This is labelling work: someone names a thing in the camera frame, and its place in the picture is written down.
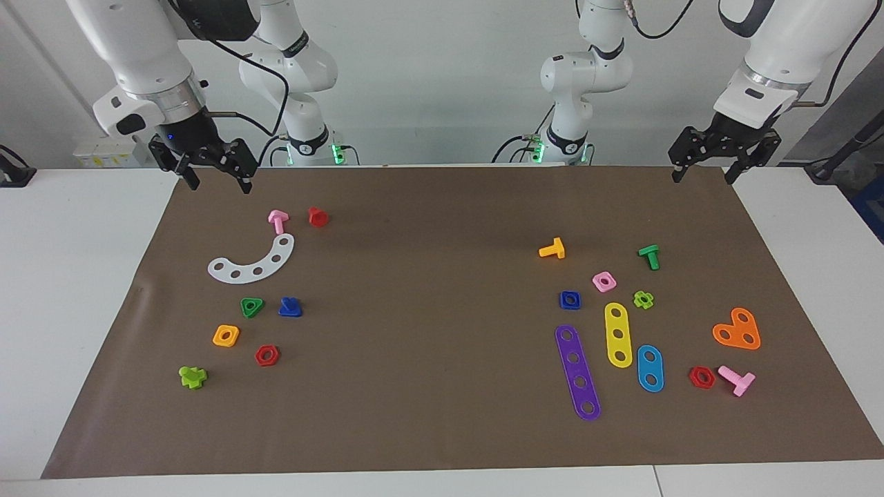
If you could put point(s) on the yellow three-hole plate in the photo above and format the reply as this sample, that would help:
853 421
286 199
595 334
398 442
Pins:
618 323

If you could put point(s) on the orange heart three-hole plate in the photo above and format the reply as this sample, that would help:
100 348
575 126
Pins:
736 330

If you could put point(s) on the blue crate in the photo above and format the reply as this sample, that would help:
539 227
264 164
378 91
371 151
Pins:
871 207

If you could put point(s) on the pink square plastic nut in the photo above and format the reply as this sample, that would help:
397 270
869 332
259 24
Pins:
597 278

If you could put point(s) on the blue two-hole plate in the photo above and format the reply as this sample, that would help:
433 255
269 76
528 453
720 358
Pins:
650 368

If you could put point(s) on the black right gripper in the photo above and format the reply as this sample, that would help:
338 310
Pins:
190 134

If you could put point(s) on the purple four-hole plate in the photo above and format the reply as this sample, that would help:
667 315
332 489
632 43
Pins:
577 371

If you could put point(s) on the pink plastic screw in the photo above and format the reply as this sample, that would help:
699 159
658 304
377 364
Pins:
740 381
278 221

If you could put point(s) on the black stand leg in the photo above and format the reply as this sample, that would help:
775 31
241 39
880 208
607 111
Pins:
849 148

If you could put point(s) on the green plastic screw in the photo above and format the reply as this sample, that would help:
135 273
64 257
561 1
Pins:
650 255

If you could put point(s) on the green triangle plastic nut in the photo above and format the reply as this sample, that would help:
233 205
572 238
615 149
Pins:
258 302

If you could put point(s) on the lime cross-head plastic screw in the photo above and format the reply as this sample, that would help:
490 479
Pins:
192 377

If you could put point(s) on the brown paper table mat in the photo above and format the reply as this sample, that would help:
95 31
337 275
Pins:
442 386

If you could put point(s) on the lime cross plastic nut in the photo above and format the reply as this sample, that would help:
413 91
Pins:
649 299

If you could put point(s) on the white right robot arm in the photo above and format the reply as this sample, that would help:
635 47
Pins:
138 48

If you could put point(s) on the blue square plastic nut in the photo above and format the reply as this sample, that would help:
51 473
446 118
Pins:
563 300

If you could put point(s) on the white curved five-hole plate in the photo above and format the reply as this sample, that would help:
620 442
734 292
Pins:
246 274

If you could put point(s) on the orange square plastic nut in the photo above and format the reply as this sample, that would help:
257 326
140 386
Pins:
218 338

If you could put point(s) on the red plastic screw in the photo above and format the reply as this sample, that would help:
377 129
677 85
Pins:
318 218

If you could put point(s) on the black table clamp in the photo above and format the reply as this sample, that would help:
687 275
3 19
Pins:
14 176

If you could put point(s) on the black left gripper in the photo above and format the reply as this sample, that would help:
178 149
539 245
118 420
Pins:
735 134

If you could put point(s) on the red hexagon plastic nut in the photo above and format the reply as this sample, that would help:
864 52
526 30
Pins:
259 356
693 377

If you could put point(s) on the blue triangle-head plastic screw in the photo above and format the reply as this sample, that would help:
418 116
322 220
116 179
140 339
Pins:
290 309

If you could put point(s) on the orange plastic screw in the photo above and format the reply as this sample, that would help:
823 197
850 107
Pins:
554 250

